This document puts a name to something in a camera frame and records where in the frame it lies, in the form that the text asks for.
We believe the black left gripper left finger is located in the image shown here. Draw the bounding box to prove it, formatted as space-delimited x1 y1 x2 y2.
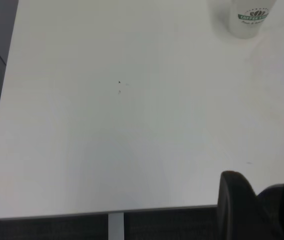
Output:
216 170 284 240

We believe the white paper coffee cup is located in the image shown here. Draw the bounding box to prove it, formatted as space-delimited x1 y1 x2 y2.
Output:
225 0 278 40

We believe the white table leg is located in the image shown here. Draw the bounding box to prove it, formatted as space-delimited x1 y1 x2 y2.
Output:
108 212 125 240

